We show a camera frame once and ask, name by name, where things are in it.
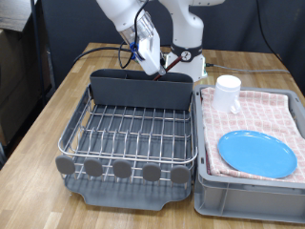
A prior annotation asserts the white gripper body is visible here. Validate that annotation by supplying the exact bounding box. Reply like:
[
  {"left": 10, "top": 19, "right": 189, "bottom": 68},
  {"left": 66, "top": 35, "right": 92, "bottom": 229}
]
[{"left": 134, "top": 30, "right": 167, "bottom": 76}]

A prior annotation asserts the blue plastic plate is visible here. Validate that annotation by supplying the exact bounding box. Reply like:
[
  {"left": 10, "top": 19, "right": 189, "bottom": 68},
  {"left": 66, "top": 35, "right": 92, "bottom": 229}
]
[{"left": 217, "top": 130, "right": 298, "bottom": 179}]

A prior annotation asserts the dark grey cutlery holder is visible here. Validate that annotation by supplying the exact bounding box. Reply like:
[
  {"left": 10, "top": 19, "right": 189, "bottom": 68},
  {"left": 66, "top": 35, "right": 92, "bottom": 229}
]
[{"left": 89, "top": 69, "right": 194, "bottom": 111}]

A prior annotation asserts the white plastic mug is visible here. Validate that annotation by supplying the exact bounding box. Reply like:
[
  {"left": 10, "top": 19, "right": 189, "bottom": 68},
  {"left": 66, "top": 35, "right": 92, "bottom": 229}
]
[{"left": 212, "top": 74, "right": 242, "bottom": 115}]

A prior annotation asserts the dark blue backdrop curtain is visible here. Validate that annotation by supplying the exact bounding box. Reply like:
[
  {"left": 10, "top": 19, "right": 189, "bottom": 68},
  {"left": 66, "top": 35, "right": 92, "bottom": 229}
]
[{"left": 39, "top": 0, "right": 305, "bottom": 94}]

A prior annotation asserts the pink checkered towel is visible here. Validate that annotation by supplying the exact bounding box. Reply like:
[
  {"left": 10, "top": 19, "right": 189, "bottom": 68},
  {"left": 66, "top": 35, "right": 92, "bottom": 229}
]
[{"left": 200, "top": 87, "right": 305, "bottom": 184}]

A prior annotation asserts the grey drain tray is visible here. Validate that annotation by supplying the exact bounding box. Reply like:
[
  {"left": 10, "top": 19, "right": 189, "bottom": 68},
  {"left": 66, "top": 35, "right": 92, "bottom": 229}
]
[{"left": 58, "top": 89, "right": 196, "bottom": 212}]

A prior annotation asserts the brown cardboard box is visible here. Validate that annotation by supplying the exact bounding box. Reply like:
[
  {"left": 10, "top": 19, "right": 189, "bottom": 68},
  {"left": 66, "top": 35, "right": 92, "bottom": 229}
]
[{"left": 0, "top": 28, "right": 44, "bottom": 147}]

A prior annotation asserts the grey shelf board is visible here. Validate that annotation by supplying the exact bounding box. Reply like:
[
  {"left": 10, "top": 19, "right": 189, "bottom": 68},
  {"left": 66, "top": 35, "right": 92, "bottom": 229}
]
[{"left": 0, "top": 0, "right": 38, "bottom": 32}]

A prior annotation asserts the grey plastic crate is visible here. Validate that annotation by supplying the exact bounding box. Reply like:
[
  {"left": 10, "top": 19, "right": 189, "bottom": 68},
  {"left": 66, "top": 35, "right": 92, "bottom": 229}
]
[{"left": 193, "top": 84, "right": 305, "bottom": 224}]

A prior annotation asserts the blue cable strap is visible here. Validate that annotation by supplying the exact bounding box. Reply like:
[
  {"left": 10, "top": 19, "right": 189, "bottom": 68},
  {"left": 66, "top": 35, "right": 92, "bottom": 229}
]
[{"left": 128, "top": 42, "right": 142, "bottom": 62}]

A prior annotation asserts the black camera cable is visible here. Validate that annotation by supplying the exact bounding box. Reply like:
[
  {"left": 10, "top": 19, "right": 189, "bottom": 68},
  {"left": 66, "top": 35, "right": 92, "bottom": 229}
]
[{"left": 117, "top": 0, "right": 151, "bottom": 70}]

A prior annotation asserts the black power cable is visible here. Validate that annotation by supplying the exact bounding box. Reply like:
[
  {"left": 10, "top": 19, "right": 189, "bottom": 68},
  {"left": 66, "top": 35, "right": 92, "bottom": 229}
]
[{"left": 71, "top": 44, "right": 173, "bottom": 66}]

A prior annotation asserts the grey cable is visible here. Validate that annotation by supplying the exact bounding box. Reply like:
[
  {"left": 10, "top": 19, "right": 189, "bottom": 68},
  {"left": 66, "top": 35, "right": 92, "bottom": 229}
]
[{"left": 206, "top": 62, "right": 289, "bottom": 74}]

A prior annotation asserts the steel wire dish rack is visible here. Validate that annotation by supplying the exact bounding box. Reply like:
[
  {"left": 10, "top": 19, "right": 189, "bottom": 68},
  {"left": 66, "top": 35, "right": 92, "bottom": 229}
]
[{"left": 54, "top": 85, "right": 198, "bottom": 185}]

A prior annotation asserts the thin black hanging cable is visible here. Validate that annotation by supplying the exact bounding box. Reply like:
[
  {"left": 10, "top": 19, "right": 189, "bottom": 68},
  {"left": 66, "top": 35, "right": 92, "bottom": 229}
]
[{"left": 255, "top": 0, "right": 295, "bottom": 79}]

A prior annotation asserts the black metal frame pole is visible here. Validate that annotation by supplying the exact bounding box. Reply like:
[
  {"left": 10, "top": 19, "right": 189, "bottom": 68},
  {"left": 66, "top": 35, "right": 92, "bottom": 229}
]
[{"left": 30, "top": 0, "right": 56, "bottom": 108}]

